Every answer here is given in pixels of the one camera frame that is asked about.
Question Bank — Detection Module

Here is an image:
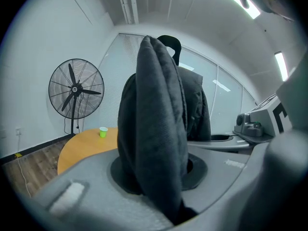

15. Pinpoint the round wooden table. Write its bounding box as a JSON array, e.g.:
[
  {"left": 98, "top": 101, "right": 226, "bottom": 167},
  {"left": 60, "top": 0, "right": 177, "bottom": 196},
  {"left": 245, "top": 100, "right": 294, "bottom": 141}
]
[{"left": 57, "top": 127, "right": 119, "bottom": 175}]

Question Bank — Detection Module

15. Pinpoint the ceiling light panel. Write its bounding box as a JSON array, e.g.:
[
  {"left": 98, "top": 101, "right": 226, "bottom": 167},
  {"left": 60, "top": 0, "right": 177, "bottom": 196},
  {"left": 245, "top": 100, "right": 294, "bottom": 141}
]
[
  {"left": 274, "top": 51, "right": 289, "bottom": 82},
  {"left": 209, "top": 0, "right": 261, "bottom": 19}
]

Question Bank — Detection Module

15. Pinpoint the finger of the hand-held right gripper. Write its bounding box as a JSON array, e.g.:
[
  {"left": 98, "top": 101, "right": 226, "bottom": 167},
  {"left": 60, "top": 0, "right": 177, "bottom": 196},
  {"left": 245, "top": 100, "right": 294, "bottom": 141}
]
[{"left": 187, "top": 133, "right": 253, "bottom": 155}]

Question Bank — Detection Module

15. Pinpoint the black backpack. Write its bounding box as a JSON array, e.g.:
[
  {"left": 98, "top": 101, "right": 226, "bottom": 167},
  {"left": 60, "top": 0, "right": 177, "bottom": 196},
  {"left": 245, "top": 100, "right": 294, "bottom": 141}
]
[{"left": 117, "top": 34, "right": 212, "bottom": 226}]

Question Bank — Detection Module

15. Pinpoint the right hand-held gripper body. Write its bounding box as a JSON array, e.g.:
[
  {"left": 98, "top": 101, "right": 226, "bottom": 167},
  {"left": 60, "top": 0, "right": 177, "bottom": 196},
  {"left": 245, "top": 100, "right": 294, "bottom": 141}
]
[{"left": 232, "top": 94, "right": 293, "bottom": 144}]

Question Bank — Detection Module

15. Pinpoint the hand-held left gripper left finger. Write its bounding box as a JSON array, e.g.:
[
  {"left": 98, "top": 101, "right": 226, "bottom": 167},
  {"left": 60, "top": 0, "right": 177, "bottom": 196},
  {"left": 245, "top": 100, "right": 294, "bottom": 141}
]
[{"left": 33, "top": 149, "right": 174, "bottom": 231}]

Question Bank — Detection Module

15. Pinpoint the black standing fan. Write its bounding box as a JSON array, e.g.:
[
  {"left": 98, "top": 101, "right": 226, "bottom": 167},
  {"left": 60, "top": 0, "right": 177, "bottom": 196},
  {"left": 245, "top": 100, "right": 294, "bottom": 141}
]
[{"left": 48, "top": 58, "right": 105, "bottom": 138}]

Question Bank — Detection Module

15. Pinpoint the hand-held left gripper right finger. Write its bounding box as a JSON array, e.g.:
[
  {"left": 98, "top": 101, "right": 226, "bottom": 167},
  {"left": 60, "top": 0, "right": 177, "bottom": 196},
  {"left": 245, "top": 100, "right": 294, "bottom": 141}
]
[{"left": 182, "top": 150, "right": 251, "bottom": 214}]

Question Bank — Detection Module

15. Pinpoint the white floor cable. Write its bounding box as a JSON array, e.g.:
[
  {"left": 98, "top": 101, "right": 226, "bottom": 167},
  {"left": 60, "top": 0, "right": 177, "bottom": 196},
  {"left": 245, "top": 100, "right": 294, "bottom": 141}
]
[{"left": 17, "top": 134, "right": 32, "bottom": 197}]

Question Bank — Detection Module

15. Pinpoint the glass partition with blinds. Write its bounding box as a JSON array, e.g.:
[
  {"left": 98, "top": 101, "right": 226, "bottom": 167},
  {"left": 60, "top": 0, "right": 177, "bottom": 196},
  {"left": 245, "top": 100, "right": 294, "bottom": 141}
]
[{"left": 98, "top": 32, "right": 256, "bottom": 131}]

